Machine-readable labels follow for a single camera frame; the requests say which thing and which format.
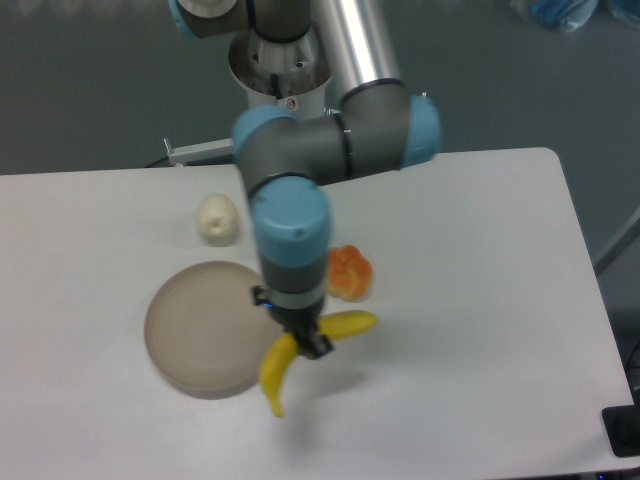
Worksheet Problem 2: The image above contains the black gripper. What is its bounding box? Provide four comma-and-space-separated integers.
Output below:
250, 285, 333, 360

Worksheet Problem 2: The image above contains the yellow toy banana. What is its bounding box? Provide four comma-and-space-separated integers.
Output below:
258, 310, 379, 418

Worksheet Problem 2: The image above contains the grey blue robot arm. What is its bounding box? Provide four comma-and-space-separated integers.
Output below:
169, 1, 442, 359

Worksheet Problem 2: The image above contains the beige round plate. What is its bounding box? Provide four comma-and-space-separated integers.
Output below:
144, 261, 281, 399

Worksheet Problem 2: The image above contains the orange toy bread roll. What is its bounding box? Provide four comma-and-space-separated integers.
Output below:
327, 244, 374, 302

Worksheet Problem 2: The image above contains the white toy garlic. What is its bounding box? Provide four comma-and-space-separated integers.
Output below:
196, 194, 239, 246

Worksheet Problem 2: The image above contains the black device at edge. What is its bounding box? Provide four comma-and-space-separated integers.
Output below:
602, 405, 639, 458

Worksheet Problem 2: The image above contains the white metal bracket left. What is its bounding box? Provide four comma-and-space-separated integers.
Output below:
163, 138, 233, 166

